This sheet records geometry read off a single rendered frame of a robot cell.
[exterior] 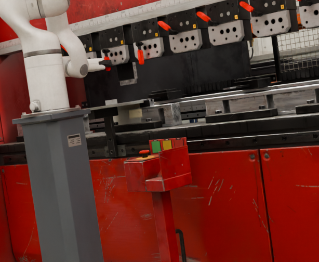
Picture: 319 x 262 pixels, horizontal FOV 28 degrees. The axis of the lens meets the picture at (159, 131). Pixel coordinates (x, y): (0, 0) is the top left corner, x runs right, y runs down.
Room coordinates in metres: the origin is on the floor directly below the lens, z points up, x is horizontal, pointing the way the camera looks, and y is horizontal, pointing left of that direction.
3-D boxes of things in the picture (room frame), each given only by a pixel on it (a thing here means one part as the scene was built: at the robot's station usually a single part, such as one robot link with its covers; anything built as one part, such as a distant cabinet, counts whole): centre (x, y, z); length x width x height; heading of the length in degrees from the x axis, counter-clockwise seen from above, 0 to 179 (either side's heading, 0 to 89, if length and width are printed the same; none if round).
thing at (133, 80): (2.95, 0.11, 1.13); 0.10 x 0.02 x 0.10; 50
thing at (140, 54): (2.80, 0.03, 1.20); 0.04 x 0.02 x 0.10; 140
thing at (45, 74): (2.08, 0.33, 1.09); 0.19 x 0.19 x 0.18
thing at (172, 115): (2.91, 0.07, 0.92); 0.39 x 0.06 x 0.10; 50
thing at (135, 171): (2.49, 0.03, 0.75); 0.20 x 0.16 x 0.18; 46
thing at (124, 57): (2.96, 0.13, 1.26); 0.15 x 0.09 x 0.17; 50
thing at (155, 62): (3.49, -0.04, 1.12); 1.13 x 0.02 x 0.44; 50
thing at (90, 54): (3.09, 0.28, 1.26); 0.15 x 0.09 x 0.17; 50
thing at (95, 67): (2.83, 0.26, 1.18); 0.11 x 0.10 x 0.07; 140
